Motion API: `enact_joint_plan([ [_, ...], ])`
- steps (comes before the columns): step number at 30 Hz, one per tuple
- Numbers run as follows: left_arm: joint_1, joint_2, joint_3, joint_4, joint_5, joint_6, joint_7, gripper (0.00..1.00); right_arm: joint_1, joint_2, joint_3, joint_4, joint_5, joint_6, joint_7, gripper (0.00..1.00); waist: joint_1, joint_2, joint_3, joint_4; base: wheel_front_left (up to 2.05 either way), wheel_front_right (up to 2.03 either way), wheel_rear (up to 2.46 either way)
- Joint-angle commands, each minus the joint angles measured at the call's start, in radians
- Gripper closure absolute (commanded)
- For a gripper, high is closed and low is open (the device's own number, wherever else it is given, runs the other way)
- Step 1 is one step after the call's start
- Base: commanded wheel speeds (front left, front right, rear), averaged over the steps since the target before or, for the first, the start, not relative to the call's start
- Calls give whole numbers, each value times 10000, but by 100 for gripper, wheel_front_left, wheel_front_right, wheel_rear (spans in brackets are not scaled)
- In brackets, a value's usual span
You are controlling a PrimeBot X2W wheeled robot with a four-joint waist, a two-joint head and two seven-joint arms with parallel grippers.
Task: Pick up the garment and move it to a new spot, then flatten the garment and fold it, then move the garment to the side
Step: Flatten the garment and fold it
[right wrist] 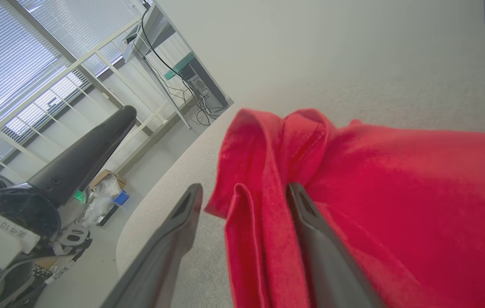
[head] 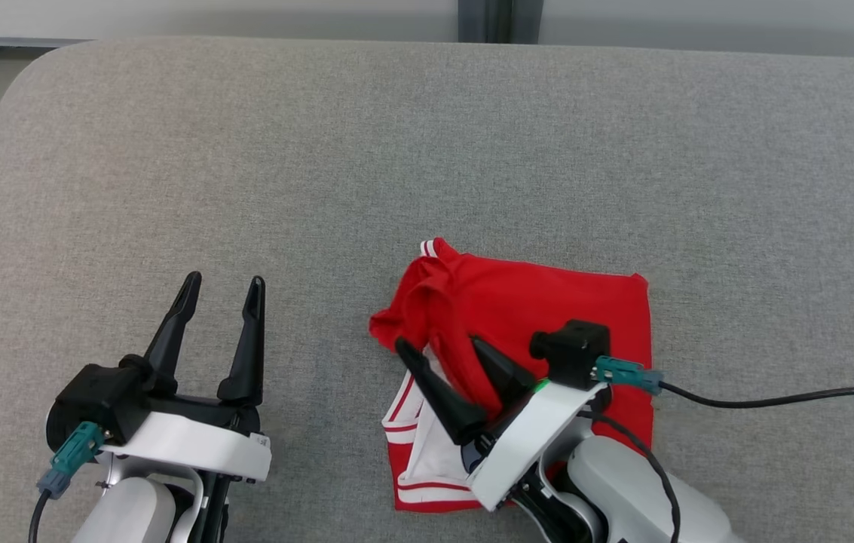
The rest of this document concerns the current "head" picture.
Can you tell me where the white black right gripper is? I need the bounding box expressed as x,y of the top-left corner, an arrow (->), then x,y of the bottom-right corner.
394,336 -> 609,543

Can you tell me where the black left camera cable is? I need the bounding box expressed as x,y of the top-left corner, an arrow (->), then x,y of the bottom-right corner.
29,489 -> 54,543

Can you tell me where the teal left camera connector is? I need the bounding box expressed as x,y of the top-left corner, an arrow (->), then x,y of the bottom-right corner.
36,421 -> 106,500

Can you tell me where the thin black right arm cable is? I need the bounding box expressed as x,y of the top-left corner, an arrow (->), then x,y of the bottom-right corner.
577,410 -> 682,543

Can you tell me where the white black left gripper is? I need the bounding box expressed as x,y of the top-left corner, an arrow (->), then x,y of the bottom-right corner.
98,271 -> 274,543

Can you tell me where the red shirt with white sleeves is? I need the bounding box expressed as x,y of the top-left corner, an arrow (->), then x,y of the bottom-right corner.
369,238 -> 655,514

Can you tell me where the black right camera cable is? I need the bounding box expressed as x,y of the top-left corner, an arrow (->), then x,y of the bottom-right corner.
657,381 -> 854,410

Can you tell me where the teal right camera connector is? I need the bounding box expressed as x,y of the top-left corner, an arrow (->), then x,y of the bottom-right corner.
592,356 -> 665,395

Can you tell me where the teal camera connector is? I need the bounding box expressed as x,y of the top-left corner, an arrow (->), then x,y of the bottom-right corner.
592,356 -> 665,395
36,421 -> 106,500

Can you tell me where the grey cylindrical post foot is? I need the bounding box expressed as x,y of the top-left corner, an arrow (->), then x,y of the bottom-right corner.
458,0 -> 489,44

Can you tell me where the black camera cable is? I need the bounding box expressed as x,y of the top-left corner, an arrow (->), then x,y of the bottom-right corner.
29,489 -> 54,543
657,381 -> 854,410

